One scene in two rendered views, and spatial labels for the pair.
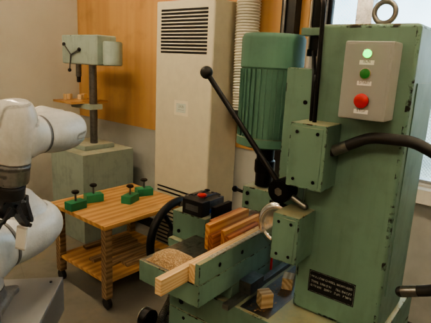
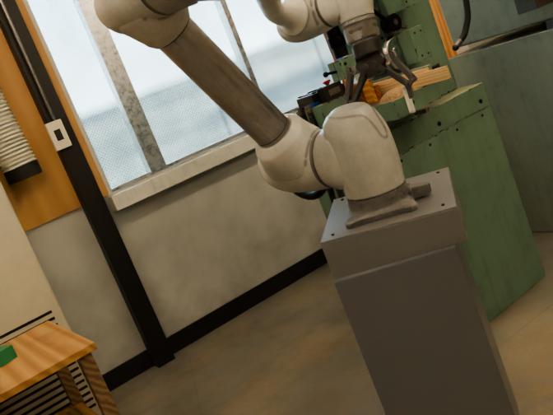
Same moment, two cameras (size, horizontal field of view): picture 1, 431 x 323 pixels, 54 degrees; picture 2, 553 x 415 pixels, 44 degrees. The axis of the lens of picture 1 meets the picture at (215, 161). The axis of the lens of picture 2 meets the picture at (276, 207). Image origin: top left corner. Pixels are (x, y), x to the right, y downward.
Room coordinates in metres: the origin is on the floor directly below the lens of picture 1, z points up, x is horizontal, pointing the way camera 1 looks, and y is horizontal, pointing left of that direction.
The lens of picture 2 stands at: (0.70, 2.34, 1.13)
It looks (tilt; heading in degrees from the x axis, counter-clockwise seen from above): 11 degrees down; 291
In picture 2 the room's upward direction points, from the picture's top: 22 degrees counter-clockwise
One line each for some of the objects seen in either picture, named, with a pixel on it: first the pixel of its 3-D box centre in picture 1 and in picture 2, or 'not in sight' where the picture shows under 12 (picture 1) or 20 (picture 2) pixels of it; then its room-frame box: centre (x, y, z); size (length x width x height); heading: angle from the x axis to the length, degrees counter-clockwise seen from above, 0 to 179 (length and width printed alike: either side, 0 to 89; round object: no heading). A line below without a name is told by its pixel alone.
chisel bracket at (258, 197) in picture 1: (267, 201); (350, 67); (1.21, -0.16, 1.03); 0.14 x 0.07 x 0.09; 53
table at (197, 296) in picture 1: (222, 242); (348, 118); (1.25, -0.03, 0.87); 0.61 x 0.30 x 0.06; 143
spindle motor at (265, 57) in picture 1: (270, 91); not in sight; (1.22, -0.15, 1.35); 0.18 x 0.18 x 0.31
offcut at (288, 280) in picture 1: (288, 281); not in sight; (1.12, -0.23, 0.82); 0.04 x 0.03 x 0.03; 163
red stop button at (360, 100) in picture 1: (361, 100); not in sight; (0.88, -0.29, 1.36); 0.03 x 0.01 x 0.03; 53
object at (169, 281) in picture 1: (229, 248); (386, 89); (1.09, -0.05, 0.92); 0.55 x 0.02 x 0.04; 143
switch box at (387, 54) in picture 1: (369, 81); not in sight; (0.91, -0.32, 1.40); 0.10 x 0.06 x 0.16; 53
